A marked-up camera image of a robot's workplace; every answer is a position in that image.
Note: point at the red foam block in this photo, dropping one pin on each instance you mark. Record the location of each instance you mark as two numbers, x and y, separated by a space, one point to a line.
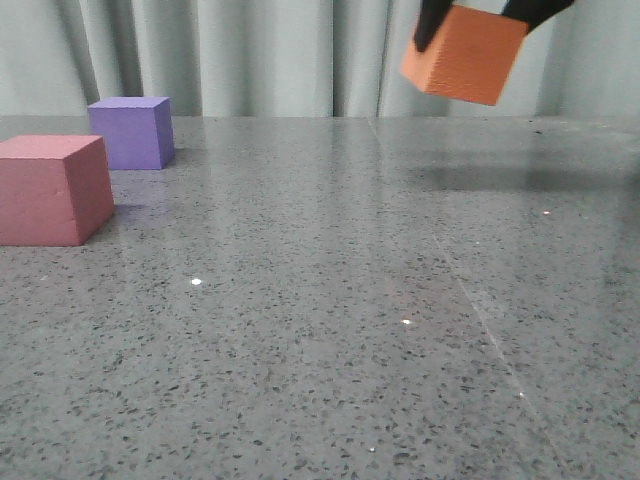
55 189

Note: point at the pale green curtain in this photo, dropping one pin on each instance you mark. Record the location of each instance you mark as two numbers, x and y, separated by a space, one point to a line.
295 59

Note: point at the orange foam block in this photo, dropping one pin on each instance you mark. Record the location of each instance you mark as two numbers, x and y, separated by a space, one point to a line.
469 58

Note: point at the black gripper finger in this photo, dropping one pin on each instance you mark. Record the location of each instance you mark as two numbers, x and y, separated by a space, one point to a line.
431 15
534 12

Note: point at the purple foam block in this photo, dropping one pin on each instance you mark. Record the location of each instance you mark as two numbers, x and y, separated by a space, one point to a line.
137 131

